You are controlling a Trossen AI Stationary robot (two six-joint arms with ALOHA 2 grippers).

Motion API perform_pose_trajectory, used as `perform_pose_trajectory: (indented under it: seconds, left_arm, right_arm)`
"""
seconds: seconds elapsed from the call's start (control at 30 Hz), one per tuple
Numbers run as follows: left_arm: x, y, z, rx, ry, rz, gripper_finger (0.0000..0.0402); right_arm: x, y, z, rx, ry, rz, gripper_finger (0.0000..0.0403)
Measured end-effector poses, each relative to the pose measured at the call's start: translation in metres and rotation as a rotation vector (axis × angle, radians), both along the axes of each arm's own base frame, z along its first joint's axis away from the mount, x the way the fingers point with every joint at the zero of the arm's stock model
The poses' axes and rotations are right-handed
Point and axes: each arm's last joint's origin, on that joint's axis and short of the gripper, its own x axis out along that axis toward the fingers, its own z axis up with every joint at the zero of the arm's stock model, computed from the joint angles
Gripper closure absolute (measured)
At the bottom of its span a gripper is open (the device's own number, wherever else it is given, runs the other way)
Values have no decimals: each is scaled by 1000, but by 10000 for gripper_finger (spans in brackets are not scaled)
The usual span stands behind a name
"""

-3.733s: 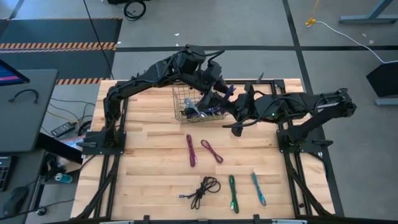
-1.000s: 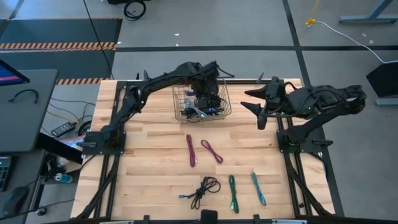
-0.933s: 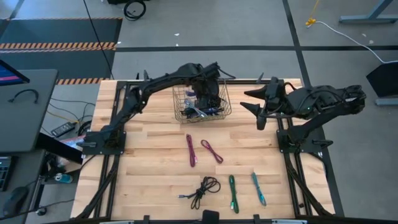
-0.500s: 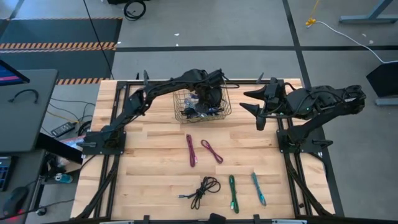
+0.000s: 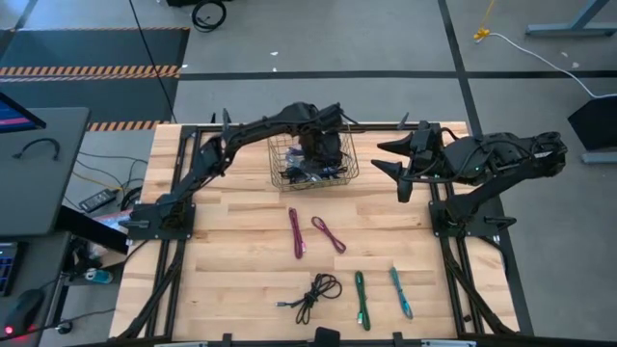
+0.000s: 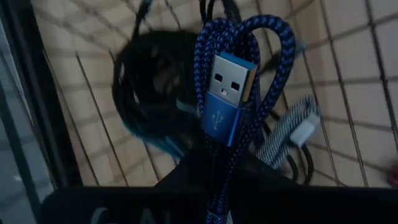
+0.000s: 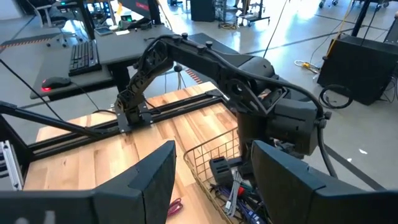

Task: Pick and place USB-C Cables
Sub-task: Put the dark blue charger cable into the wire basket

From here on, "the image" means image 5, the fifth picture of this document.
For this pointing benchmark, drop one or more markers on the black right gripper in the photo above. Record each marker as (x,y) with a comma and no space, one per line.
(426,166)

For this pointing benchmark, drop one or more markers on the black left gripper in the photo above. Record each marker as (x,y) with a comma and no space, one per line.
(320,147)

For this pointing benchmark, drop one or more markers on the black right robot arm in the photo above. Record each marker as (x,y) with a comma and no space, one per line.
(506,154)

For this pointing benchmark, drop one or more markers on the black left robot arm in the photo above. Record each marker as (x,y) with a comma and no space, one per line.
(255,131)

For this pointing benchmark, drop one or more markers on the black rounded object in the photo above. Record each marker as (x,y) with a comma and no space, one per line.
(328,336)

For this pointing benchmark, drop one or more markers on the black box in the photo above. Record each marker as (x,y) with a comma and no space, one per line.
(595,123)

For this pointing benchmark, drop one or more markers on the grey metal table foot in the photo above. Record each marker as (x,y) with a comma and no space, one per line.
(600,158)
(569,30)

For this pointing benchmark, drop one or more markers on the pink printed sheet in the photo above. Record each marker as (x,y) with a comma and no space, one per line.
(113,220)

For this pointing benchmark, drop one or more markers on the black power adapter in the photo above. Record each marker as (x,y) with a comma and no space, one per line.
(98,200)

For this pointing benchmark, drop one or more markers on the black hazard-striped floor mat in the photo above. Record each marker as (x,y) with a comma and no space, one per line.
(96,48)

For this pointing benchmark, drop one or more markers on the blue water bottle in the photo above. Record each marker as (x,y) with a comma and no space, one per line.
(99,276)

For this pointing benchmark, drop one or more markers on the grey desk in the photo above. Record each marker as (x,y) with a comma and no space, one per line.
(43,193)

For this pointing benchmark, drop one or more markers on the black desk monitor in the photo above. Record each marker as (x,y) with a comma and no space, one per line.
(14,118)

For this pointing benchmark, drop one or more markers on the computer keyboard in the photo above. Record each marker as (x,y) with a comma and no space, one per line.
(7,267)

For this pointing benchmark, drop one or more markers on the black computer mouse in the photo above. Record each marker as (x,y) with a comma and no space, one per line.
(21,311)

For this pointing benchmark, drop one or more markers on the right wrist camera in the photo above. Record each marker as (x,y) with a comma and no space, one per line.
(429,135)

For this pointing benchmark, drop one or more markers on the black aluminium table frame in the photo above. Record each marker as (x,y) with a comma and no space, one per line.
(376,128)

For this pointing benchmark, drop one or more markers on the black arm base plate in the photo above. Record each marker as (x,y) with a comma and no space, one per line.
(474,229)
(183,231)

